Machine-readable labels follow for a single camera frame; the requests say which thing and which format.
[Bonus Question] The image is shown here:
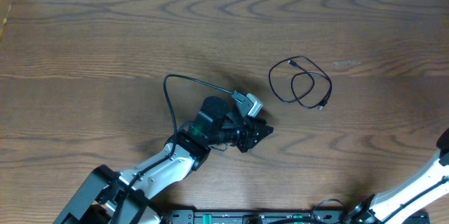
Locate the black usb cable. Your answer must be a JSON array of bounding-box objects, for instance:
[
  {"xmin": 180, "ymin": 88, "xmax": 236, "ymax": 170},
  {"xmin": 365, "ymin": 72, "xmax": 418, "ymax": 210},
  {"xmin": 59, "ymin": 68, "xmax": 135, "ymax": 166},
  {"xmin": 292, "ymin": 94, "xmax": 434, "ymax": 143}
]
[{"xmin": 268, "ymin": 55, "xmax": 333, "ymax": 111}]

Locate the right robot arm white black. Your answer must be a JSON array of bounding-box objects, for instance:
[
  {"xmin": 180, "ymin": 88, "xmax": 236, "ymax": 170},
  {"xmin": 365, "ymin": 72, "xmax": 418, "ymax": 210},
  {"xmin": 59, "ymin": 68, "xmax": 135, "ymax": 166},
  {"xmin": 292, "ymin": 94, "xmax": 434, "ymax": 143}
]
[{"xmin": 343, "ymin": 131, "xmax": 448, "ymax": 224}]

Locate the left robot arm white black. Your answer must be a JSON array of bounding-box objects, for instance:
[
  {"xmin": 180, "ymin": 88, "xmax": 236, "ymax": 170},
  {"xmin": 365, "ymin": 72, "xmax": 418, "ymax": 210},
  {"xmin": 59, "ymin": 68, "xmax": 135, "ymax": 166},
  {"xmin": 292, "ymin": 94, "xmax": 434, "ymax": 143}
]
[{"xmin": 55, "ymin": 93, "xmax": 274, "ymax": 223}]

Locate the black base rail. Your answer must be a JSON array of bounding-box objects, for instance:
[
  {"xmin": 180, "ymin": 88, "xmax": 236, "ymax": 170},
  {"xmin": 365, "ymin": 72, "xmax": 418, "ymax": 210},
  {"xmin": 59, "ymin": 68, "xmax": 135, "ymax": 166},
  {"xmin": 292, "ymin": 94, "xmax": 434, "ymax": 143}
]
[{"xmin": 161, "ymin": 209, "xmax": 344, "ymax": 224}]

